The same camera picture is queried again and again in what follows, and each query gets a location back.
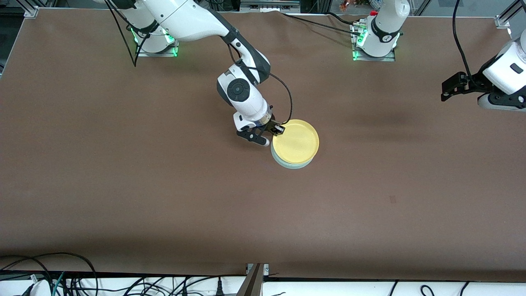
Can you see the brown table cover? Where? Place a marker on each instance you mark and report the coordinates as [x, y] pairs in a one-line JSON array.
[[263, 226]]

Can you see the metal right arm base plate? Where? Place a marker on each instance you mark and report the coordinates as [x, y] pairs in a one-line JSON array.
[[174, 49]]

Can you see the grey background device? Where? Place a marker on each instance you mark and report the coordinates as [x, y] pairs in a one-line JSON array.
[[269, 5]]

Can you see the pale green plate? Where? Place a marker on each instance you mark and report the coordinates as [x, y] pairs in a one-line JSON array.
[[292, 166]]

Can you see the black power plug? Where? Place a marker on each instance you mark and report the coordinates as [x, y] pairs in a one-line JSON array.
[[220, 287]]

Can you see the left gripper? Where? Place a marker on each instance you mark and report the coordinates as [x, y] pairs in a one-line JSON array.
[[472, 80]]

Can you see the aluminium profile strut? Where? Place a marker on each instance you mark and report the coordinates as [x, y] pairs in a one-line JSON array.
[[254, 281]]

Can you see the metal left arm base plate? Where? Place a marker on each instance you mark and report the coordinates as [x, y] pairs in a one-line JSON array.
[[357, 55]]

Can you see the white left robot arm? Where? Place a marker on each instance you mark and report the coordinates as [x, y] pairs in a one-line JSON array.
[[382, 37]]

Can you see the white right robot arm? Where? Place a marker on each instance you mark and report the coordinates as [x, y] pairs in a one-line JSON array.
[[189, 20]]

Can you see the colourful background object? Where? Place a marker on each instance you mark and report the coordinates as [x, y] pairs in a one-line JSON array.
[[353, 4]]

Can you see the yellow plate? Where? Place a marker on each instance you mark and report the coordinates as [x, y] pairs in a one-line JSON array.
[[296, 142]]

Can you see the aluminium frame corner bracket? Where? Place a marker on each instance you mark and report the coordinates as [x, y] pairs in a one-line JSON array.
[[504, 18]]

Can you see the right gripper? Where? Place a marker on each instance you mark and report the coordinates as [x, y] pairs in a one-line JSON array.
[[273, 127]]

